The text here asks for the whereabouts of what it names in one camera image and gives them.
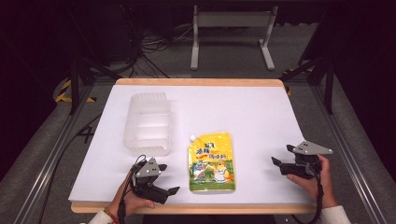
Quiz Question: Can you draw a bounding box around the long black floor cable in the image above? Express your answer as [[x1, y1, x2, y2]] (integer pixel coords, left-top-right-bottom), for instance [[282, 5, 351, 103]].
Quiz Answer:
[[36, 113, 104, 224]]

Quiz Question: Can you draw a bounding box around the white table sheet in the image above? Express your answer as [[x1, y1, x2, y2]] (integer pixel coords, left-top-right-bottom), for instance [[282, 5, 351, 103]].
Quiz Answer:
[[67, 84, 316, 206]]

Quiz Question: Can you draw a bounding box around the black metal stand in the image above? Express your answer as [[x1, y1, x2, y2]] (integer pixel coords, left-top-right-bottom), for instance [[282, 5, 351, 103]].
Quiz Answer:
[[277, 56, 336, 115], [65, 55, 123, 117]]

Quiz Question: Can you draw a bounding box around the tangle of black floor cables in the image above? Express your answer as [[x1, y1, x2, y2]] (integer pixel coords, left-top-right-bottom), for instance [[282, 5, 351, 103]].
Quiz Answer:
[[122, 22, 194, 79]]

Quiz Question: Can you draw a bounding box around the aluminium floor rail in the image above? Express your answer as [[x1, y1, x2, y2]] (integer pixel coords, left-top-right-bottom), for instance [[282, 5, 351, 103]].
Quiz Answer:
[[310, 83, 388, 224], [13, 83, 95, 224]]

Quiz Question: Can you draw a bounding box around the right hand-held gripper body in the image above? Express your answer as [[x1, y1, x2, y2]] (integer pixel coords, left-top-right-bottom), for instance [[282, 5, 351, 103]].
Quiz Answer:
[[279, 140, 333, 180]]

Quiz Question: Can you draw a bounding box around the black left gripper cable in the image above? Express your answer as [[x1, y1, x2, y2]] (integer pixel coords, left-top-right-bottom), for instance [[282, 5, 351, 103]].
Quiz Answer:
[[117, 154, 148, 224]]

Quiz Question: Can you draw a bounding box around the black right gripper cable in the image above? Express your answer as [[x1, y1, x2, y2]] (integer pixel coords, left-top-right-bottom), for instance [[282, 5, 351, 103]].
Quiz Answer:
[[290, 172, 325, 224]]

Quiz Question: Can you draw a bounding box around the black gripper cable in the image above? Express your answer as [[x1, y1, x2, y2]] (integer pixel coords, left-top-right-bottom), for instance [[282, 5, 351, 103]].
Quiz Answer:
[[117, 154, 148, 224], [290, 172, 325, 224]]

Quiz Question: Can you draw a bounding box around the red bracelet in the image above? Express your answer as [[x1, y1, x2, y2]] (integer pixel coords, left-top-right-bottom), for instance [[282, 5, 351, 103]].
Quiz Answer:
[[103, 206, 120, 224]]

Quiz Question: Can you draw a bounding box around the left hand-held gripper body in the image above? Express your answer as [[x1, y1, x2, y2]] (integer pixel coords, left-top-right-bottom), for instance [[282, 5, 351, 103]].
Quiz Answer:
[[132, 157, 169, 205]]

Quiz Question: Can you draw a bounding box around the person's right hand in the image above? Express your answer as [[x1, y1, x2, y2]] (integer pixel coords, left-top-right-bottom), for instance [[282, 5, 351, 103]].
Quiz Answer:
[[286, 154, 339, 210]]

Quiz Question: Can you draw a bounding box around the person's left hand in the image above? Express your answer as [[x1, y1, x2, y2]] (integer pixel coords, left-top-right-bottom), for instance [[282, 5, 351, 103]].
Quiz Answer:
[[108, 173, 156, 219]]

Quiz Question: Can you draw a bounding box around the yellow spout pouch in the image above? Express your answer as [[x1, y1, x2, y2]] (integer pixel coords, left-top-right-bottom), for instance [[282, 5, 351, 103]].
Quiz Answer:
[[187, 132, 236, 194]]

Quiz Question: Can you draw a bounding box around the yellow black hazard tape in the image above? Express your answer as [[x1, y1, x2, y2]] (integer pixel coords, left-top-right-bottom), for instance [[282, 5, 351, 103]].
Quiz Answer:
[[54, 78, 96, 104]]

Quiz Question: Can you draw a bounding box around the grey metal stand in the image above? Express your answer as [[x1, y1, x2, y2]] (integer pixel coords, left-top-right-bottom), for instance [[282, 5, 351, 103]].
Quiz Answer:
[[190, 5, 279, 71]]

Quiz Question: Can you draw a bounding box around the translucent white plastic bin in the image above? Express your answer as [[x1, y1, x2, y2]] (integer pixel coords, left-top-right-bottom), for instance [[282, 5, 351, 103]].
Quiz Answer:
[[122, 91, 172, 157]]

